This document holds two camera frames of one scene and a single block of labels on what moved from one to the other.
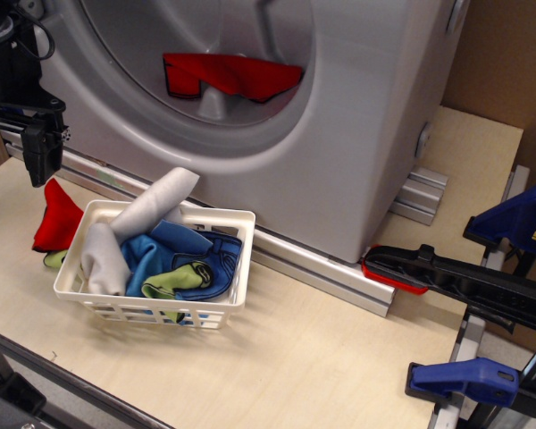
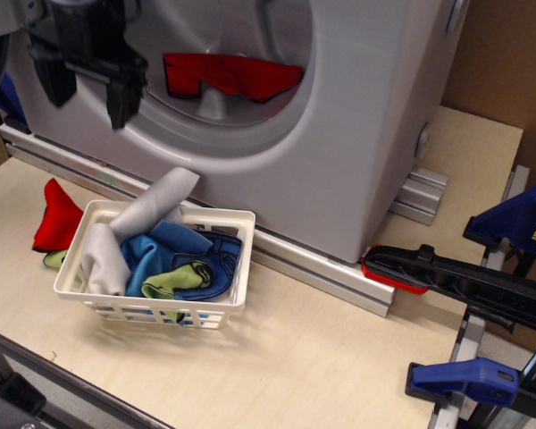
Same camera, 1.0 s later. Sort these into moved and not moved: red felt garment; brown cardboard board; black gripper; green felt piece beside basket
Moved: black gripper
Not moved: green felt piece beside basket; red felt garment; brown cardboard board
